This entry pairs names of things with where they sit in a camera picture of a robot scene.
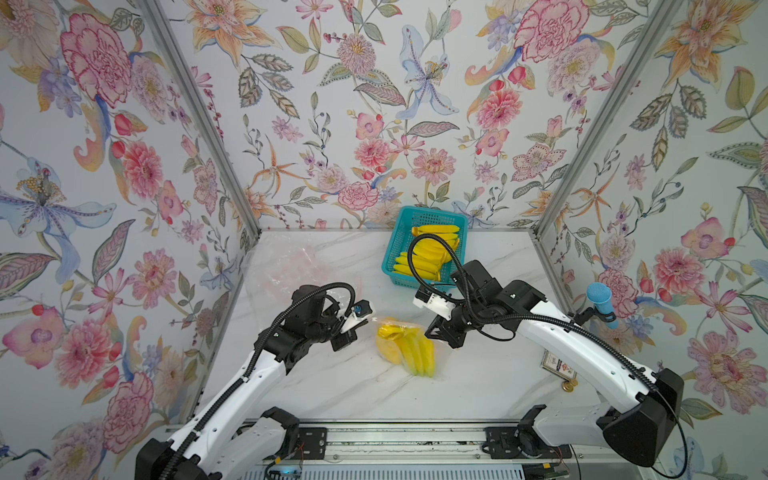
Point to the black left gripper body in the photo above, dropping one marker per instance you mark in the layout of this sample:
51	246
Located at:
340	339

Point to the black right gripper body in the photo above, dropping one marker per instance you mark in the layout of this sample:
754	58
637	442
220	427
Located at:
463	321

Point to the yellow banana bunch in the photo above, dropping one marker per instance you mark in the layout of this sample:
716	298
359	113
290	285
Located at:
407	346
427	268

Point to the pink dotted zip bag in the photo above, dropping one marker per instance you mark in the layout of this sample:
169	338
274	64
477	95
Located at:
280	263

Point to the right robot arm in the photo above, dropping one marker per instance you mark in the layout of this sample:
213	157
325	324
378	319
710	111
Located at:
639	409

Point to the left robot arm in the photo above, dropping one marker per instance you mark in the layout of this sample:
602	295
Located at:
215	443

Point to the small printed card box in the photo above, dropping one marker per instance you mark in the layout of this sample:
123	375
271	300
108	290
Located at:
554	365

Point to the teal plastic basket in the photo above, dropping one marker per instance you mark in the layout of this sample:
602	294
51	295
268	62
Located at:
402	238

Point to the blue microphone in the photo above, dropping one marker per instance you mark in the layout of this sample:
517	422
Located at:
600	295

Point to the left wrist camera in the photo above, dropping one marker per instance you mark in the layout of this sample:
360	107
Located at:
360	314

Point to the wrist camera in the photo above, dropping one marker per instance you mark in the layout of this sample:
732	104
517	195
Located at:
441	307
360	314

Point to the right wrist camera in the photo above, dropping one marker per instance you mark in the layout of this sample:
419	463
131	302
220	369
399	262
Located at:
441	307

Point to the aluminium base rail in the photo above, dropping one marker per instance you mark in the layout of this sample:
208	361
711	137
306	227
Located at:
434	450

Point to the aluminium corner post left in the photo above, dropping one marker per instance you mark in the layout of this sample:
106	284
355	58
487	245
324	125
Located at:
159	25

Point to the aluminium corner post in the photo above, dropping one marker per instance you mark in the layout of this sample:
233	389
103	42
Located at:
656	24
159	25

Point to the aluminium corner post right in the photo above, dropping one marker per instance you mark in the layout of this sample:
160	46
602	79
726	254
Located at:
656	24

